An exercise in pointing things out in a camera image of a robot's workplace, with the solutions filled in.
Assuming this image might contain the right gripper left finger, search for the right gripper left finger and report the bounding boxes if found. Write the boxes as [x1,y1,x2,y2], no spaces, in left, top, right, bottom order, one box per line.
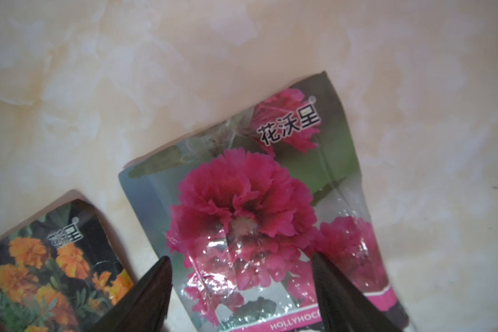
[89,256,173,332]

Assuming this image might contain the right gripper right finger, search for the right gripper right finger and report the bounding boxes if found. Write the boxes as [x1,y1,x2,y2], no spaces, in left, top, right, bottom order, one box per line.
[311,253,400,332]

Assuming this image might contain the marigold seed packet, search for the marigold seed packet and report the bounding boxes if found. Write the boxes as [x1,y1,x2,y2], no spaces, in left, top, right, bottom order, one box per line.
[0,199,134,331]

